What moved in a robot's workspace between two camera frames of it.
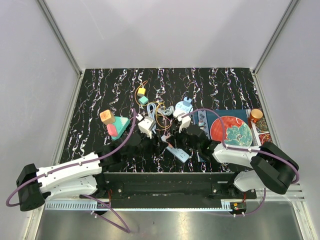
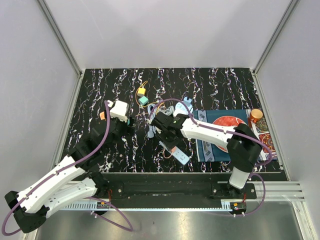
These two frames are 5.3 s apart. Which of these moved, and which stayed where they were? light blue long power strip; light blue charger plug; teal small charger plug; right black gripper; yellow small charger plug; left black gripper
Moved: left black gripper; right black gripper
Stayed: yellow small charger plug; light blue charger plug; light blue long power strip; teal small charger plug
